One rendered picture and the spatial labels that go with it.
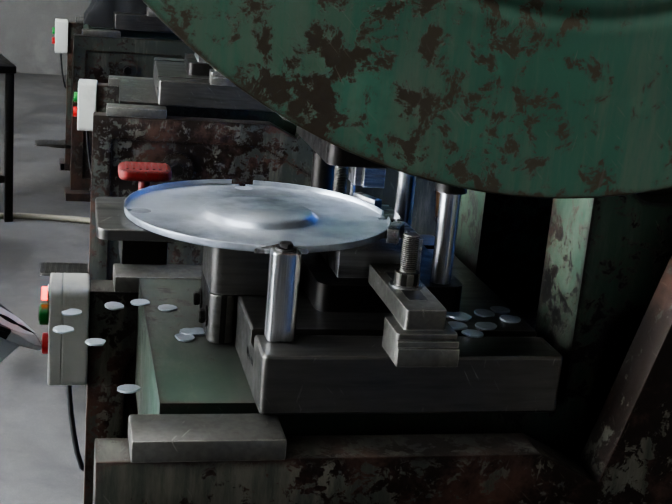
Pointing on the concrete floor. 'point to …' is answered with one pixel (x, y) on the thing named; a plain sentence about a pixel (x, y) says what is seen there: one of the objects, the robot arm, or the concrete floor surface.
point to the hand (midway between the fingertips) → (35, 338)
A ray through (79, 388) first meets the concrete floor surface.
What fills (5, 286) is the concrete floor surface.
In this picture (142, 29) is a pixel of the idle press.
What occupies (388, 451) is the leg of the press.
